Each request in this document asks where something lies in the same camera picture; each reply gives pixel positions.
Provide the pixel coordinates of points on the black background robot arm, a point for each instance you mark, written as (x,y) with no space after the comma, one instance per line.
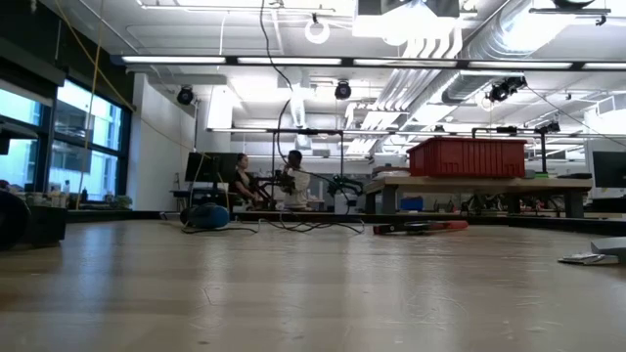
(274,185)
(344,185)

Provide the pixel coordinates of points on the person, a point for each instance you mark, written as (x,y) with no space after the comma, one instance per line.
(299,188)
(242,181)

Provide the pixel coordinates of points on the white appliance box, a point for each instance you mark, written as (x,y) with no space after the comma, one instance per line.
(354,203)

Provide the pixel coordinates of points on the blue storage bin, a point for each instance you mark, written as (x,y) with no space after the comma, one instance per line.
(412,204)

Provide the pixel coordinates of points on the black computer monitor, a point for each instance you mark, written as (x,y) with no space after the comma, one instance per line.
(610,168)
(210,167)

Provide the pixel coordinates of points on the blue round speaker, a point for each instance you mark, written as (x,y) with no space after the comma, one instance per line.
(210,217)

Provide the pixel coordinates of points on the LED light bar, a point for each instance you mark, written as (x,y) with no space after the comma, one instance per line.
(173,60)
(606,66)
(406,63)
(521,65)
(288,61)

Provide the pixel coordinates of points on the red and black hand tool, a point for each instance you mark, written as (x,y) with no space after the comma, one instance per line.
(445,225)

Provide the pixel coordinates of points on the red plastic bin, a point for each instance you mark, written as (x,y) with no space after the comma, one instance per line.
(464,159)

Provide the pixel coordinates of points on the wooden workbench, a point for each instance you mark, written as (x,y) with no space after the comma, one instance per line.
(479,185)

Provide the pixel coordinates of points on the black ceiling device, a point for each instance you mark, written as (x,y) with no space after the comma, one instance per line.
(504,90)

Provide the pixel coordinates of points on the white flat packet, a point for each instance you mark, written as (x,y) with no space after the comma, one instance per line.
(584,259)

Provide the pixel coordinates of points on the grey flat box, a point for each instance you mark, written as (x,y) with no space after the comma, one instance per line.
(611,247)

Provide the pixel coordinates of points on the black background station frame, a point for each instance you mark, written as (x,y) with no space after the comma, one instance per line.
(305,131)

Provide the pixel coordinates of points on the black round ceiling camera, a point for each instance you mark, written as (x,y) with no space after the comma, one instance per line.
(185,96)
(343,91)

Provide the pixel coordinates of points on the black frame pole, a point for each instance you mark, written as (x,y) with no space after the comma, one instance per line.
(347,62)

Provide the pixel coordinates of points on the silver ventilation duct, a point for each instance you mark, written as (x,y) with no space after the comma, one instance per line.
(489,44)

